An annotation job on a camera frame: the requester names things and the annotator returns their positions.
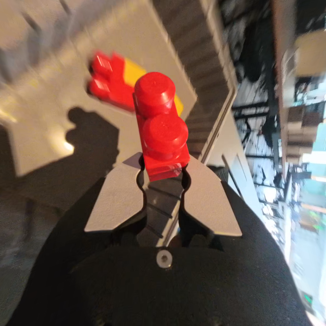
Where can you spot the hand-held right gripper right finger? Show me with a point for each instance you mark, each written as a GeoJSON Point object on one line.
{"type": "Point", "coordinates": [211, 203]}

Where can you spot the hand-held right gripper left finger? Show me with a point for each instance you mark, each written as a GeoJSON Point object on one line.
{"type": "Point", "coordinates": [114, 203]}

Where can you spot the yellow single-stud block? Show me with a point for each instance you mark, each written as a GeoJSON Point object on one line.
{"type": "Point", "coordinates": [133, 72]}

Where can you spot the red two-stud block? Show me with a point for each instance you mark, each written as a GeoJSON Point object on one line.
{"type": "Point", "coordinates": [163, 137]}
{"type": "Point", "coordinates": [114, 84]}

